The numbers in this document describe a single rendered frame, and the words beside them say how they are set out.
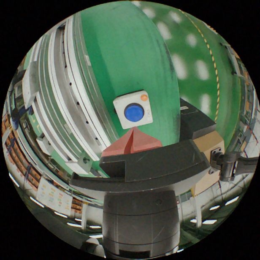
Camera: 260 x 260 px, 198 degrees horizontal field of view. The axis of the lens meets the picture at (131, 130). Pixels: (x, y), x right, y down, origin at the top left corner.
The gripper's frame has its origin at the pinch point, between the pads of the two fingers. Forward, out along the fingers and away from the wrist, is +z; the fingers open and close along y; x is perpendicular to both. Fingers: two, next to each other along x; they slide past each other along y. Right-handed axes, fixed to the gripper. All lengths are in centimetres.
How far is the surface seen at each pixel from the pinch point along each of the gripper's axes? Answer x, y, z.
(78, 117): -2.6, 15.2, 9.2
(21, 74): -44, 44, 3
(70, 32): -29.5, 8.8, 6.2
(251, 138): 234, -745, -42
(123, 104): -2.1, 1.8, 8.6
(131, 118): 1.1, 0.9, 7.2
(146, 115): 1.9, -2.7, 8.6
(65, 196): 203, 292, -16
